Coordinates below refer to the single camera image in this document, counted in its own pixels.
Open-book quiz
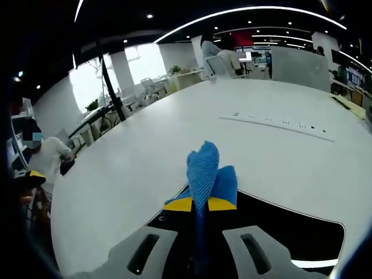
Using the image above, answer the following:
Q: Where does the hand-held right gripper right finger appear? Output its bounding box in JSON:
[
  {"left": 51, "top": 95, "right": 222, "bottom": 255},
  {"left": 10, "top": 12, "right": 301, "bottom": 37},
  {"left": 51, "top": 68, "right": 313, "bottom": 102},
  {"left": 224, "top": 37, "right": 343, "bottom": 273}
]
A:
[{"left": 203, "top": 196, "right": 335, "bottom": 279}]

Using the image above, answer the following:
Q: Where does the black device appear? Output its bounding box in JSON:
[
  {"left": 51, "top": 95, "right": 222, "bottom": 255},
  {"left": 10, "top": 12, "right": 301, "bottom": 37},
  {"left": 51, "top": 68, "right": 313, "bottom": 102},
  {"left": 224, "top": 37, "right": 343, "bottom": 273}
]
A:
[{"left": 59, "top": 159, "right": 77, "bottom": 176}]

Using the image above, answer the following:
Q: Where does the beige low cabinet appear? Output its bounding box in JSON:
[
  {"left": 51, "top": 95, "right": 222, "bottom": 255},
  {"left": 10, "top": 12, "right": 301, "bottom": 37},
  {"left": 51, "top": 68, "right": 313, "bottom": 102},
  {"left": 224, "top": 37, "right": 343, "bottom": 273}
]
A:
[{"left": 165, "top": 69, "right": 204, "bottom": 91}]

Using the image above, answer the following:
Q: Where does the white recessed power strip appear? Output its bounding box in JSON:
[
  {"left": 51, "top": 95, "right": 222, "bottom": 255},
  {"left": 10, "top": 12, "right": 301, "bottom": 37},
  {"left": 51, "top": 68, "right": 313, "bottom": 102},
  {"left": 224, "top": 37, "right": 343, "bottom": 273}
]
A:
[{"left": 217, "top": 112, "right": 335, "bottom": 143}]

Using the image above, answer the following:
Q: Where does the white shelf unit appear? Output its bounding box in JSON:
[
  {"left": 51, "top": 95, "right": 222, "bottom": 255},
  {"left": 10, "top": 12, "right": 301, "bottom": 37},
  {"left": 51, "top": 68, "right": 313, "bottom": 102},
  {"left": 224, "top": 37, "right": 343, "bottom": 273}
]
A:
[{"left": 7, "top": 98, "right": 33, "bottom": 172}]

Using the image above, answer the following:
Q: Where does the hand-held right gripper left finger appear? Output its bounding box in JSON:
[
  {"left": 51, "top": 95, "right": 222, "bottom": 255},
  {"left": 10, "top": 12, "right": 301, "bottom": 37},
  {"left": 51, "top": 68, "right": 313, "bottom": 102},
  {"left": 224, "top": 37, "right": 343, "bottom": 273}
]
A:
[{"left": 68, "top": 196, "right": 195, "bottom": 279}]

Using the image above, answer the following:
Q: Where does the black screen stand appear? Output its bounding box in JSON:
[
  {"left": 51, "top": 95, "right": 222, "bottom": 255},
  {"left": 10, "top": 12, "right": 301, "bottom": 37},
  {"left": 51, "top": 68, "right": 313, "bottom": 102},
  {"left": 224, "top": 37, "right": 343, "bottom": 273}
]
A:
[{"left": 95, "top": 40, "right": 128, "bottom": 122}]

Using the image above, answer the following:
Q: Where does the yellow paper sheet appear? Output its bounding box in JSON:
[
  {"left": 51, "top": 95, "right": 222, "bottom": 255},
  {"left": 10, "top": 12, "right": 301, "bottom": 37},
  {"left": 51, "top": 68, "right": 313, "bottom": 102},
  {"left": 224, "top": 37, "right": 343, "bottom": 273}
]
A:
[{"left": 331, "top": 95, "right": 366, "bottom": 120}]

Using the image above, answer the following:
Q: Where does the blue cleaning cloth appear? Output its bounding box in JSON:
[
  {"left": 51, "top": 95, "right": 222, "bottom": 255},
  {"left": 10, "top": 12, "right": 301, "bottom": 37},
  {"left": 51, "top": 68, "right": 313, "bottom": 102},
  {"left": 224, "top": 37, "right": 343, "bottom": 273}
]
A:
[{"left": 164, "top": 140, "right": 239, "bottom": 274}]

